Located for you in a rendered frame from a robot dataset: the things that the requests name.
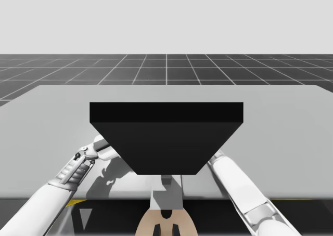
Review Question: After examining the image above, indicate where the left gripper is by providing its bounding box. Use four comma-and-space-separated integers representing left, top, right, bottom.
93, 135, 121, 162

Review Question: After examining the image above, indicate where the black screen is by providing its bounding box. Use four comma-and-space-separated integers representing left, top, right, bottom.
89, 102, 244, 175

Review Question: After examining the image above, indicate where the grey stand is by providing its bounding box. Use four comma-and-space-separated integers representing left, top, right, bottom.
150, 174, 184, 211

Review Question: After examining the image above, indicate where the tan robot part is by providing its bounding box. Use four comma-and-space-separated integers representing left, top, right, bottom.
135, 209, 199, 236

